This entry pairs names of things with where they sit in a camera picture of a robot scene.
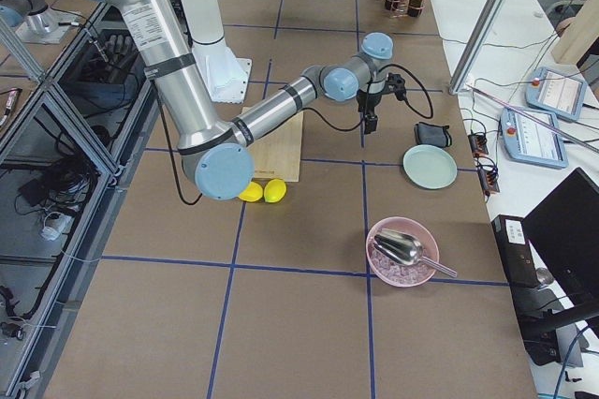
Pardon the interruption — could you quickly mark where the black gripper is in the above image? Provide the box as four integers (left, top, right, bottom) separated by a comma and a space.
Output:
356, 73, 406, 134

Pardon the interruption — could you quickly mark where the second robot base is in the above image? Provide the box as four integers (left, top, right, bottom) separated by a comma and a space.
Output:
1, 0, 79, 44

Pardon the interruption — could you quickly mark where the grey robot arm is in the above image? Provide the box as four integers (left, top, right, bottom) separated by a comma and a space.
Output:
96, 0, 393, 200

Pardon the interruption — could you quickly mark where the pale green plate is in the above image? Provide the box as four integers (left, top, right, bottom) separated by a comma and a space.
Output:
402, 144, 458, 189

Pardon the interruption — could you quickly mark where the folded grey cloth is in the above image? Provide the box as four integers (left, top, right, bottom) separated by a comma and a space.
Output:
414, 122, 453, 148

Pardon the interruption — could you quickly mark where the bamboo cutting board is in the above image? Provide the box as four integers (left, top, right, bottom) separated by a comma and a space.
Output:
248, 112, 303, 183

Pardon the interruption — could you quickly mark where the upper yellow lemon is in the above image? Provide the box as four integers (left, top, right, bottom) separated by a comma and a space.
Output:
263, 179, 287, 203

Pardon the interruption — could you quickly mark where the yellow lemon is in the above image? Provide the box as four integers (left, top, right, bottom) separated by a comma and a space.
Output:
263, 179, 287, 203
238, 181, 264, 202

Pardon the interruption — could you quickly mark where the metal scoop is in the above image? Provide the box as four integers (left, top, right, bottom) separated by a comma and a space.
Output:
373, 229, 458, 278

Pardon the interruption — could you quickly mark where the lower yellow lemon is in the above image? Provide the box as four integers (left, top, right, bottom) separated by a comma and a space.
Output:
238, 181, 264, 202

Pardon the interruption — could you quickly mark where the pink bowl with ice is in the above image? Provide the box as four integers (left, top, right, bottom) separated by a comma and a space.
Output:
366, 216, 439, 288

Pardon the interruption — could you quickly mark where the near teach pendant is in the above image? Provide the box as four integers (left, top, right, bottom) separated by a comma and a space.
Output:
500, 108, 568, 169

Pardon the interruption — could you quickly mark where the teach pendant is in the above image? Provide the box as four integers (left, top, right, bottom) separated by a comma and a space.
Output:
500, 108, 568, 169
525, 66, 588, 122

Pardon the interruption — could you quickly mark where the far teach pendant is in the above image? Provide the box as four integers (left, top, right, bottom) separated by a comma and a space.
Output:
525, 66, 588, 122

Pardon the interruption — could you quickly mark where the black desktop box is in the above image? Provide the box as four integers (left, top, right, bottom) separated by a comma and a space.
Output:
491, 214, 540, 288

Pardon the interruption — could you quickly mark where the black computer monitor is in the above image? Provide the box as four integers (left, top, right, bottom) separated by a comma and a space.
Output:
523, 168, 598, 303

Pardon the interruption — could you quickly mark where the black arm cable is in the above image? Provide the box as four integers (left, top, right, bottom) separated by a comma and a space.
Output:
161, 63, 434, 206

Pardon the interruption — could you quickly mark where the copper wire bottle rack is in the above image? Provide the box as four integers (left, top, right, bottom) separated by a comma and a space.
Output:
386, 0, 425, 18

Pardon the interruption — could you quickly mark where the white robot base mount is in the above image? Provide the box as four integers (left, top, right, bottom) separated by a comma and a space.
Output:
181, 0, 252, 104

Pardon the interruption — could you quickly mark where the aluminium frame post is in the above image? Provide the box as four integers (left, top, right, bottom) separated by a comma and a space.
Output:
448, 0, 505, 95

